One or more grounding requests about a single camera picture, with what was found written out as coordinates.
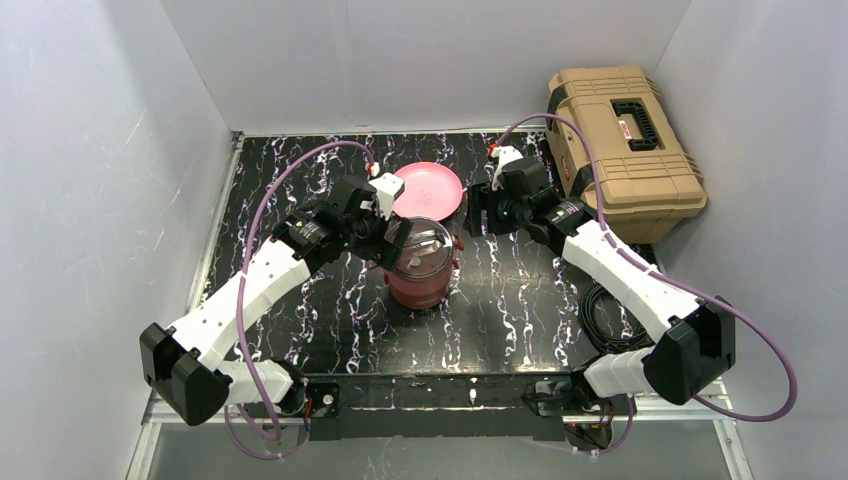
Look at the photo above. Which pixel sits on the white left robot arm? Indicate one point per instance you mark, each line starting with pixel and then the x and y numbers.
pixel 185 363

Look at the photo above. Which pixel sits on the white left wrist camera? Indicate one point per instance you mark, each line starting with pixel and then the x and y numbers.
pixel 388 187

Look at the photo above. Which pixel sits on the aluminium front frame rail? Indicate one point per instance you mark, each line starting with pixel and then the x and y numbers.
pixel 448 426

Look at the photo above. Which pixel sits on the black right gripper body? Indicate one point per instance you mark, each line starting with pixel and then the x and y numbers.
pixel 482 216

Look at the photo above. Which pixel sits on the red steel lunch bowl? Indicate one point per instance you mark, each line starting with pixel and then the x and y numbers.
pixel 417 297
pixel 442 279

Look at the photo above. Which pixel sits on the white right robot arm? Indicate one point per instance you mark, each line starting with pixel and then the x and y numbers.
pixel 693 343

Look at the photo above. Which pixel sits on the pink plate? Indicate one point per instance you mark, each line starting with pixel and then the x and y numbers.
pixel 431 190

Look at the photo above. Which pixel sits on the clear round lid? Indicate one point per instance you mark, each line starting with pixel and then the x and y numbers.
pixel 428 251

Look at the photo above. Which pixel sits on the tan plastic tool case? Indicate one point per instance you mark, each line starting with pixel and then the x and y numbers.
pixel 614 148

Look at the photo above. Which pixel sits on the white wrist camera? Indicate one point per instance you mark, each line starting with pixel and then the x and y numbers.
pixel 503 156
pixel 388 187

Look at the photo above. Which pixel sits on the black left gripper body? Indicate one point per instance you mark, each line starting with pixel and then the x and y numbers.
pixel 391 237

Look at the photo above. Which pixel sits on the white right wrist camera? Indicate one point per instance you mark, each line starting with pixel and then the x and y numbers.
pixel 503 156

